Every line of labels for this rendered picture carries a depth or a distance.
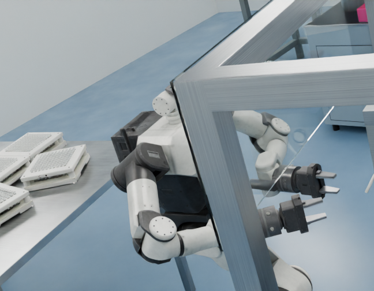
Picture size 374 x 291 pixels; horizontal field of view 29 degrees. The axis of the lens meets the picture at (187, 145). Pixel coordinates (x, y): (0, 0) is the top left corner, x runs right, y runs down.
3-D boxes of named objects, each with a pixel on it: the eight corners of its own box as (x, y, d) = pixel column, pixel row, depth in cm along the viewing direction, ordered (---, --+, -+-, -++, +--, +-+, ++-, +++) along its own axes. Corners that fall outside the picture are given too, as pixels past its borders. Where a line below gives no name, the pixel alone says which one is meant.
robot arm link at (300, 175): (322, 156, 229) (291, 154, 236) (308, 171, 222) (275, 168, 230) (330, 190, 234) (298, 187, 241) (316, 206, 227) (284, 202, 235)
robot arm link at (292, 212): (296, 187, 215) (257, 197, 216) (302, 202, 206) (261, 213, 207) (305, 223, 220) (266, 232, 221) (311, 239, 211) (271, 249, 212)
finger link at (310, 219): (324, 211, 215) (304, 216, 216) (326, 216, 213) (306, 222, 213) (325, 216, 216) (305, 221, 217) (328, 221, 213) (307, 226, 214)
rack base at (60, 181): (25, 192, 318) (23, 187, 317) (42, 167, 340) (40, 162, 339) (77, 182, 313) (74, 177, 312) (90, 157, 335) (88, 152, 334)
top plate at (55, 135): (-5, 159, 352) (-7, 155, 352) (29, 135, 370) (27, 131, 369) (30, 159, 338) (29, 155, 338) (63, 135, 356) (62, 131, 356)
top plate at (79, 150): (21, 182, 316) (19, 178, 315) (38, 157, 338) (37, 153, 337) (73, 172, 311) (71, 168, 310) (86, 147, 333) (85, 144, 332)
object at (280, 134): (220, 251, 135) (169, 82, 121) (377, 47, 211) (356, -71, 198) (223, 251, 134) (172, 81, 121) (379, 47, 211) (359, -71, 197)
